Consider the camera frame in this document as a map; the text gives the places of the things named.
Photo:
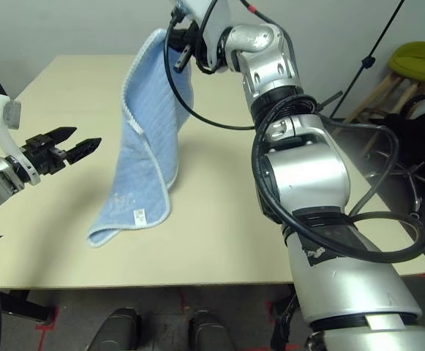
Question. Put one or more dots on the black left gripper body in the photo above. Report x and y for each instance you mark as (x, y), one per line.
(45, 155)

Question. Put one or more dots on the black tripod stand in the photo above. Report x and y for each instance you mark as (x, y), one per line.
(368, 61)

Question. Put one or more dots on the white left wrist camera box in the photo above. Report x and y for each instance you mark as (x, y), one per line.
(0, 109)

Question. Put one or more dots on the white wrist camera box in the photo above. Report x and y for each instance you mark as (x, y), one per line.
(212, 22)
(0, 109)

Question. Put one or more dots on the light blue towel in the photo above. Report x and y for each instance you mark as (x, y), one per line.
(150, 120)

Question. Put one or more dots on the black office chair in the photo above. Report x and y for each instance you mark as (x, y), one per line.
(417, 128)

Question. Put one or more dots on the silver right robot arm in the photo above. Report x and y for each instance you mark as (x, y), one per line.
(307, 175)

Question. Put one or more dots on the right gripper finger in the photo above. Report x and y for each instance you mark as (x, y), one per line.
(183, 58)

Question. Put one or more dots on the wooden stool green cushion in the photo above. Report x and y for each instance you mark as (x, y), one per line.
(420, 60)

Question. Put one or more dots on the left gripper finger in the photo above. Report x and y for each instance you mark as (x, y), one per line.
(84, 148)
(64, 134)

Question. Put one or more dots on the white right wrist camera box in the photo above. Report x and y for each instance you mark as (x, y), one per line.
(212, 22)

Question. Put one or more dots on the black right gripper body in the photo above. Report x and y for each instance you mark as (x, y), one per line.
(183, 36)

